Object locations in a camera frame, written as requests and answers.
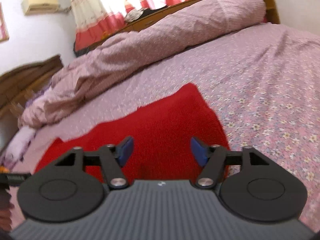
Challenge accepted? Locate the red knitted sweater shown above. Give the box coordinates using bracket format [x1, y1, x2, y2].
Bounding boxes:
[35, 83, 229, 183]

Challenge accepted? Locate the clothes pile on cabinet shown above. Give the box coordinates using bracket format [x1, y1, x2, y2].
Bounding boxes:
[124, 5, 168, 24]

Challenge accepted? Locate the white purple pillow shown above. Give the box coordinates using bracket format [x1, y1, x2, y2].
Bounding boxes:
[1, 126, 36, 170]

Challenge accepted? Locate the wooden headboard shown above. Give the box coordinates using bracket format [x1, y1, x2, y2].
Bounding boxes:
[1, 55, 63, 116]

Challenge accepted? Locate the pink floral bed sheet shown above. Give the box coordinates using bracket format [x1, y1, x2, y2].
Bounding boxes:
[14, 23, 319, 231]

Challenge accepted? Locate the pink rolled duvet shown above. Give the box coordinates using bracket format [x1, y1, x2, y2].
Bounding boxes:
[19, 0, 266, 128]

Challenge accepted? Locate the white and red curtain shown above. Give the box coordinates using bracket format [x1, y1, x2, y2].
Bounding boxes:
[70, 0, 188, 51]

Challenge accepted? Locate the framed wall picture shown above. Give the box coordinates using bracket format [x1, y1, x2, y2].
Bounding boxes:
[0, 4, 9, 42]

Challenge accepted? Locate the wall air conditioner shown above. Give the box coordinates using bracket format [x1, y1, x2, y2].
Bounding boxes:
[21, 0, 60, 16]

